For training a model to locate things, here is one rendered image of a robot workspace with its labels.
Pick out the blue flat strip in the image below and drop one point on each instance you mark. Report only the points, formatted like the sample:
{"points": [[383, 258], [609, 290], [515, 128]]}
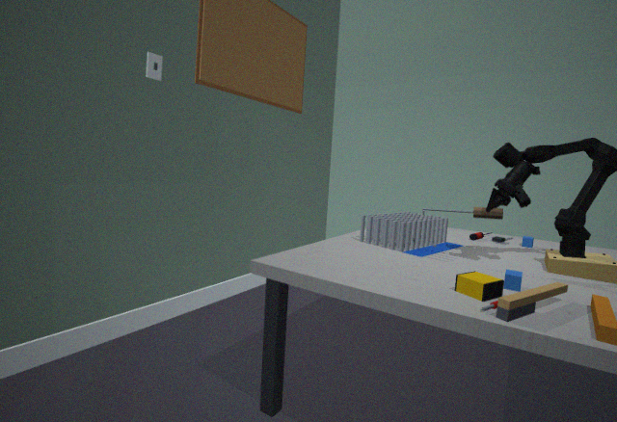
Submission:
{"points": [[430, 249]]}

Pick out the blue cube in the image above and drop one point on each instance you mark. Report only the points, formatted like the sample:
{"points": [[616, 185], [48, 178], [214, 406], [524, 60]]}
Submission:
{"points": [[527, 242], [513, 280]]}

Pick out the orange flat bar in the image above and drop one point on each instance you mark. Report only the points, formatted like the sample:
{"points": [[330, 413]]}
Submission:
{"points": [[605, 324]]}

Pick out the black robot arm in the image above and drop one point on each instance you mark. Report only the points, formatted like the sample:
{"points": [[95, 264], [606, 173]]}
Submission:
{"points": [[569, 222]]}

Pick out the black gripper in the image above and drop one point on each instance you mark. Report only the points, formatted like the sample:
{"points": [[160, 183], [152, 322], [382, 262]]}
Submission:
{"points": [[506, 189]]}

